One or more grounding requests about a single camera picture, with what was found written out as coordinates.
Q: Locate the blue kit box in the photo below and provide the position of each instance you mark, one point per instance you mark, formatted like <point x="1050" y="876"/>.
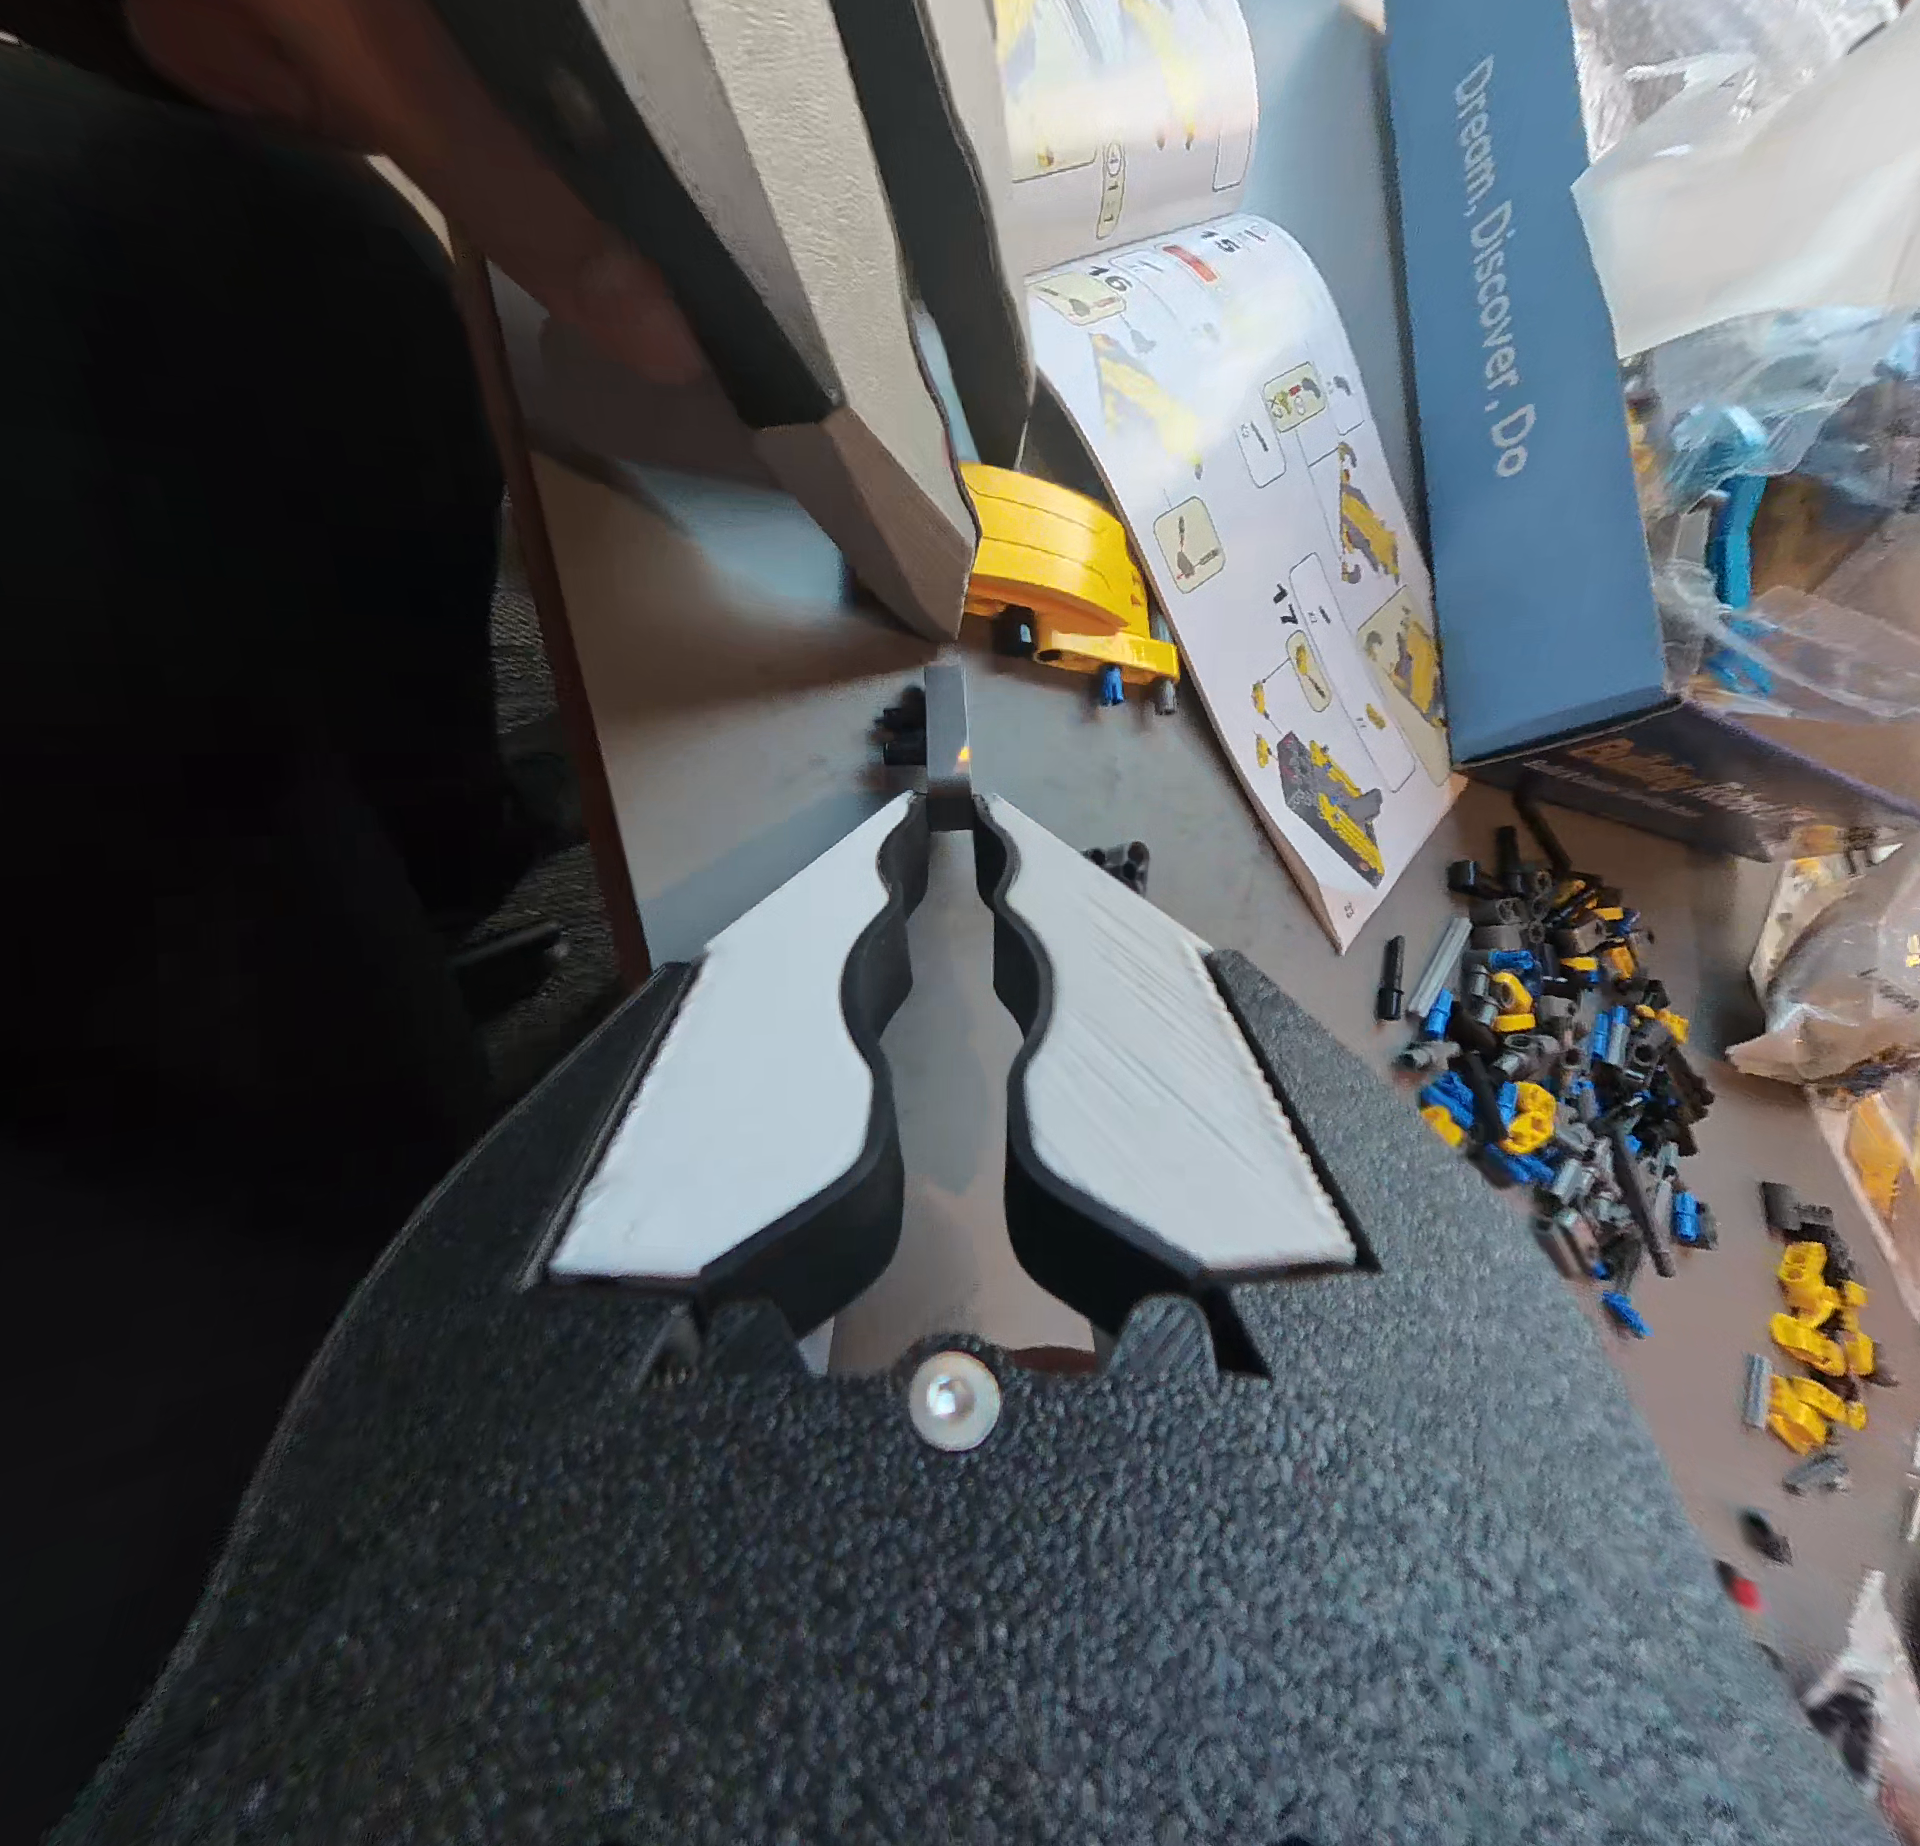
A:
<point x="1515" y="375"/>

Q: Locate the white paper sheet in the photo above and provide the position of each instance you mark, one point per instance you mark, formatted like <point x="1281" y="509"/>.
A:
<point x="1756" y="210"/>

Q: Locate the small yellow picture leaflet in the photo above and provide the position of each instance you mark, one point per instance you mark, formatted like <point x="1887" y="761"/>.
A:
<point x="1875" y="1156"/>

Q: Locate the pile of mixed building pieces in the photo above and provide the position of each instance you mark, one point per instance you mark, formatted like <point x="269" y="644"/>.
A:
<point x="1560" y="1081"/>

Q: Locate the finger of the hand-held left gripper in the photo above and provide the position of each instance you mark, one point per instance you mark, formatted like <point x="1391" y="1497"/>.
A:
<point x="810" y="225"/>
<point x="976" y="151"/>

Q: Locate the grey desk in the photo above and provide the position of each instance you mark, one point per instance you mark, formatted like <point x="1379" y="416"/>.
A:
<point x="720" y="707"/>

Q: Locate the light grey ribbed axle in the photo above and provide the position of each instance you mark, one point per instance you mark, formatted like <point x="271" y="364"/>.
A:
<point x="1440" y="960"/>

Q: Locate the yellow beam assembly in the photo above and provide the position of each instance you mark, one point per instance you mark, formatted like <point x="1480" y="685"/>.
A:
<point x="1050" y="540"/>

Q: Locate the black pin piece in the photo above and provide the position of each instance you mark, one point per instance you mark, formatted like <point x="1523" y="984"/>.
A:
<point x="1391" y="976"/>

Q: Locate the dark grey angled beam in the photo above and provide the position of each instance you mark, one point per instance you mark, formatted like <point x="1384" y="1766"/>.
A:
<point x="1117" y="861"/>

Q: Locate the red round stud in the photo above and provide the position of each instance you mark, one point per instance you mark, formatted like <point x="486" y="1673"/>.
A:
<point x="1736" y="1582"/>

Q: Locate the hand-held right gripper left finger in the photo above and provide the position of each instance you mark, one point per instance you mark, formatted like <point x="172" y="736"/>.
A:
<point x="751" y="1112"/>

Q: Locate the person's left hand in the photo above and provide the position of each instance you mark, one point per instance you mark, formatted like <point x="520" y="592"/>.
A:
<point x="421" y="120"/>

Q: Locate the black elbow connector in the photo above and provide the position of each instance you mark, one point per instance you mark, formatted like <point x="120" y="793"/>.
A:
<point x="1767" y="1536"/>

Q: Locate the light grey angled beam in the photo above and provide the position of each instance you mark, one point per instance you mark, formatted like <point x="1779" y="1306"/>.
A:
<point x="948" y="721"/>

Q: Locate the clear bag of kit parts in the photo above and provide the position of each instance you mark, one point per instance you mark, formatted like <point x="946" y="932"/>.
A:
<point x="1800" y="527"/>

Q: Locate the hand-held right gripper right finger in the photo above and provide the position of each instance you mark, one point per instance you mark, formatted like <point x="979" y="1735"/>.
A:
<point x="1170" y="1112"/>

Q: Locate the building instruction booklet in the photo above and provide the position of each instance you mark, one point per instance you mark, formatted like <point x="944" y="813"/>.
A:
<point x="1201" y="375"/>

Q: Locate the yellow connector piece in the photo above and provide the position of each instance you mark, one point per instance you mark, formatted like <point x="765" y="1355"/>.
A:
<point x="1444" y="1124"/>

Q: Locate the cluster of yellow black parts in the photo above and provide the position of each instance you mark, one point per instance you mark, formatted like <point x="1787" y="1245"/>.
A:
<point x="1808" y="1336"/>

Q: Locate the person's black trousers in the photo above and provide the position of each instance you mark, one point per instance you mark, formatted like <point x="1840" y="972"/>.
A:
<point x="226" y="676"/>

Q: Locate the blue curved plastic part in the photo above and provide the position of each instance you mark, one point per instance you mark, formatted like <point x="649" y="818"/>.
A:
<point x="1732" y="527"/>

